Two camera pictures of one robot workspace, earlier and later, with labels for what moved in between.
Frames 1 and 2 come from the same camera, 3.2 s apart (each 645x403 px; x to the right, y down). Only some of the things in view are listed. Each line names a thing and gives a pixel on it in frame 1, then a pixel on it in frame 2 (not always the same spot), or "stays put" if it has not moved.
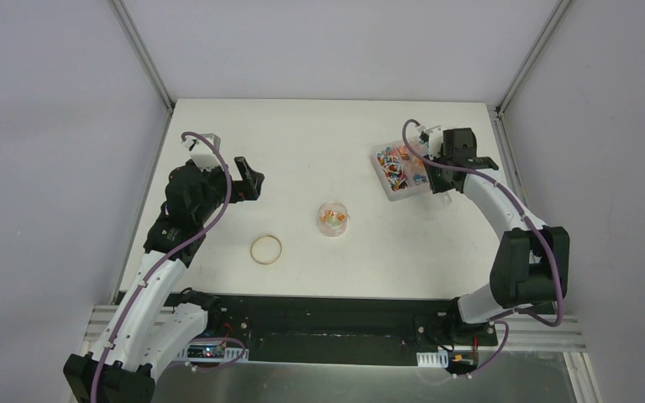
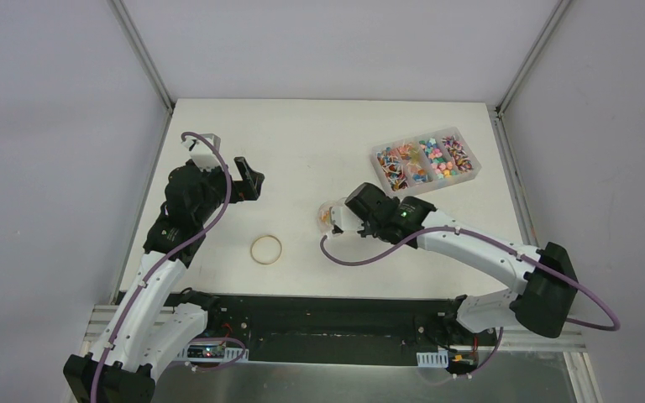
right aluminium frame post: x=553 y=20 stays put
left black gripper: x=233 y=184 stays put
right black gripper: x=437 y=186 -> x=366 y=230
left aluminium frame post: x=124 y=17 stays put
